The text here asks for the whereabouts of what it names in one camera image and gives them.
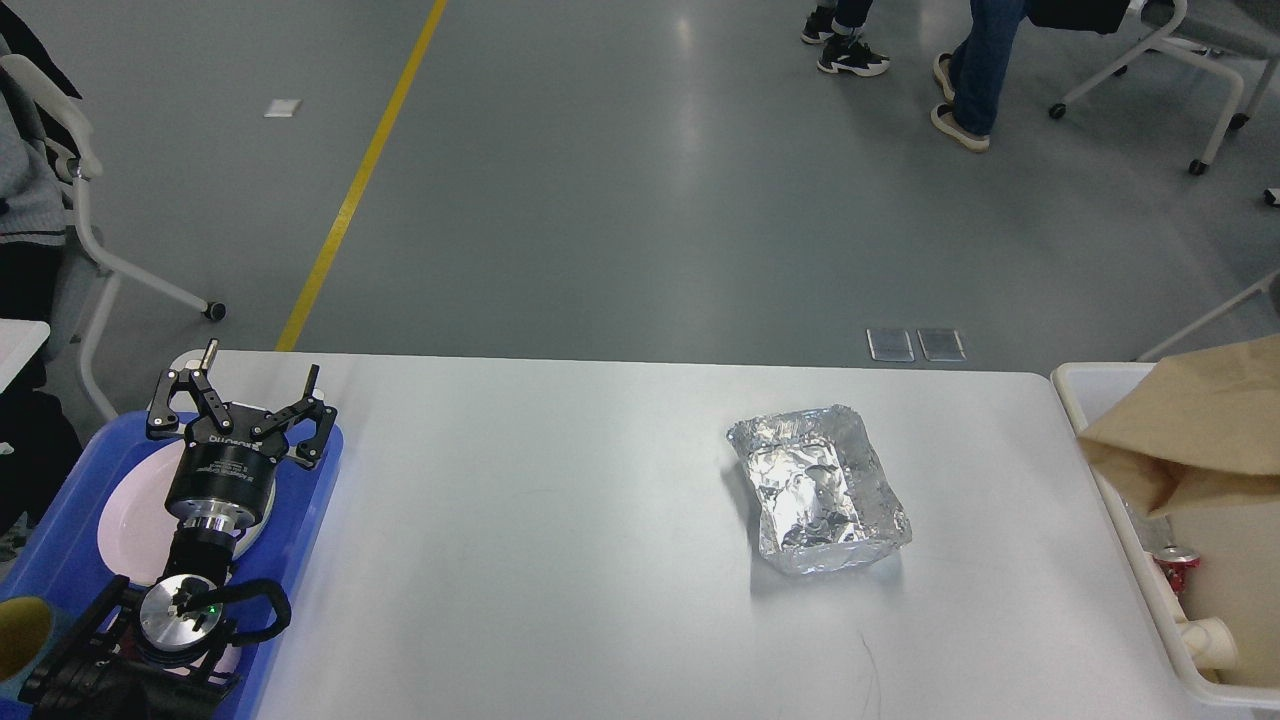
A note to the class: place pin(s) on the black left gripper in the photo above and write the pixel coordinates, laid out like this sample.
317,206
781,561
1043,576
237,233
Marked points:
221,472

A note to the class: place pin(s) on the pink plate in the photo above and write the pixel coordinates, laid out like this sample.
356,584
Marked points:
138,523

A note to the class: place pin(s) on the aluminium foil tray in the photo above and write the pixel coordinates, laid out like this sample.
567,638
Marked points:
825,502

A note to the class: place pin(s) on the red foil wrapper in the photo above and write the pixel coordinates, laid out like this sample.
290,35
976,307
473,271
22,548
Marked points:
1175,562

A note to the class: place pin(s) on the brown paper bag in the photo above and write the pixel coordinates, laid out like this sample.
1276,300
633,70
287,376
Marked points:
1201,430

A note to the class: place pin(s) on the white paper cup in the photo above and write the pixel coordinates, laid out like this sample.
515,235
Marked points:
1210,646

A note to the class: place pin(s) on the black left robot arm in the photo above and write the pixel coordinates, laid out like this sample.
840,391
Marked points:
169,557

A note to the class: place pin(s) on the seated person grey cardigan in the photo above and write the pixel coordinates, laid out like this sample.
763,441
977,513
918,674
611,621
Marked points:
40,446

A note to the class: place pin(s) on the blue plastic tray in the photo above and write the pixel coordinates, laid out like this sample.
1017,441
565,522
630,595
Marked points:
62,563

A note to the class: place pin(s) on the white paper on floor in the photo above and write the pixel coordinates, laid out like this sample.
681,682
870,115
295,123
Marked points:
282,107

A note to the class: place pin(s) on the white chair left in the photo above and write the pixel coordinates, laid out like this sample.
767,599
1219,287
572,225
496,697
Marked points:
90,278

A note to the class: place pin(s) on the left metal floor plate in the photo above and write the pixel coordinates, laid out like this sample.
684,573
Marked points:
890,345

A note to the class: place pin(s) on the metal floor plate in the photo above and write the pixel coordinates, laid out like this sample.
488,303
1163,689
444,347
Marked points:
890,345
942,345

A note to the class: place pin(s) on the right metal floor plate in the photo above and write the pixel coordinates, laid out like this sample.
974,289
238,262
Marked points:
942,345

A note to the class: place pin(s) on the person in black trousers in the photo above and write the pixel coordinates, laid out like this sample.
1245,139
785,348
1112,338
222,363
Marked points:
838,26

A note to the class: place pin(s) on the person in blue jeans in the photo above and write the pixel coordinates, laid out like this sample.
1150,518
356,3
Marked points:
971,77

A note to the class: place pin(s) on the white chair leg right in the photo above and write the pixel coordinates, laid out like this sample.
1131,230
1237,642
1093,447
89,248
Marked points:
1267,286

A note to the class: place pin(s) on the white plastic bin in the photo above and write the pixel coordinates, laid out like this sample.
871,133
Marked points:
1236,582

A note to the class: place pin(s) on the white office chair right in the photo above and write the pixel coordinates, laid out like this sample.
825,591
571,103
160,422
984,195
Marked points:
1193,32

